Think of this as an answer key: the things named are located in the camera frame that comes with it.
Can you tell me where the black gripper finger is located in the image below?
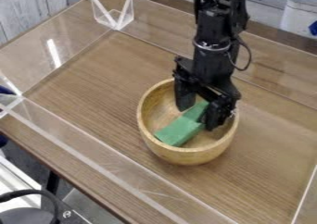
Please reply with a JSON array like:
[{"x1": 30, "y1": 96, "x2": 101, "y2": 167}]
[
  {"x1": 176, "y1": 79, "x2": 196, "y2": 111},
  {"x1": 205, "y1": 97, "x2": 234, "y2": 131}
]

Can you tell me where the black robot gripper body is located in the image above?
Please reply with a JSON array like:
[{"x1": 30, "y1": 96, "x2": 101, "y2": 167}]
[{"x1": 174, "y1": 40, "x2": 242, "y2": 107}]

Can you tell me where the green rectangular block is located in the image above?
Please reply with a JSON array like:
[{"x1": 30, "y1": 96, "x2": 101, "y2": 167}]
[{"x1": 154, "y1": 101, "x2": 209, "y2": 147}]

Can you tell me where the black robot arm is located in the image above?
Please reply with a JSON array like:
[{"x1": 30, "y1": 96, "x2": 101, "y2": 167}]
[{"x1": 174, "y1": 0, "x2": 249, "y2": 131}]

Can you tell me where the brown wooden bowl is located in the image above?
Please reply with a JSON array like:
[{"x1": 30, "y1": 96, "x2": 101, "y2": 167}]
[{"x1": 137, "y1": 79, "x2": 241, "y2": 166}]

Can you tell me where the blue object at right edge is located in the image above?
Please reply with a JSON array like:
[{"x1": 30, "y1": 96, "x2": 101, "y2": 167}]
[{"x1": 309, "y1": 20, "x2": 317, "y2": 36}]

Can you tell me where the blue object at edge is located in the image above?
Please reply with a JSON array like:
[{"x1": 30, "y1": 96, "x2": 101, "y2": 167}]
[
  {"x1": 0, "y1": 85, "x2": 16, "y2": 148},
  {"x1": 309, "y1": 20, "x2": 317, "y2": 36}
]

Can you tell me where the white container in background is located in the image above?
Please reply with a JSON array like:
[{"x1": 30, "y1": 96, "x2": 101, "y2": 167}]
[{"x1": 280, "y1": 0, "x2": 317, "y2": 40}]

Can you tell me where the black table leg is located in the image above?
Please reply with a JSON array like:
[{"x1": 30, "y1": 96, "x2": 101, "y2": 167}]
[{"x1": 46, "y1": 171, "x2": 61, "y2": 194}]

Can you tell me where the blue object at left edge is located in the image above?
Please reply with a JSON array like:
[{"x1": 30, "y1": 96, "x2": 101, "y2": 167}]
[{"x1": 0, "y1": 85, "x2": 16, "y2": 148}]

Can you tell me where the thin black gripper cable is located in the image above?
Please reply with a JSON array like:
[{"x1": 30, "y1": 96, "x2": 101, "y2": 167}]
[{"x1": 226, "y1": 36, "x2": 253, "y2": 72}]

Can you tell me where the clear acrylic enclosure wall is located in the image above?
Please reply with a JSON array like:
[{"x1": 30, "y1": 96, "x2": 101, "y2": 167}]
[{"x1": 0, "y1": 0, "x2": 317, "y2": 224}]

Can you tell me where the clear acrylic corner bracket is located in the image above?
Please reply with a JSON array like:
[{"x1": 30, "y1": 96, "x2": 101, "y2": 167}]
[{"x1": 91, "y1": 0, "x2": 134, "y2": 31}]

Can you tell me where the grey metal base plate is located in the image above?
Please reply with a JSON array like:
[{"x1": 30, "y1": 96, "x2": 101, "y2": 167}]
[{"x1": 0, "y1": 195, "x2": 94, "y2": 224}]

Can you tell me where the black cable loop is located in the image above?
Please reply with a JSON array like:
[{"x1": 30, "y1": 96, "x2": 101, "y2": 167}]
[{"x1": 0, "y1": 189, "x2": 59, "y2": 224}]

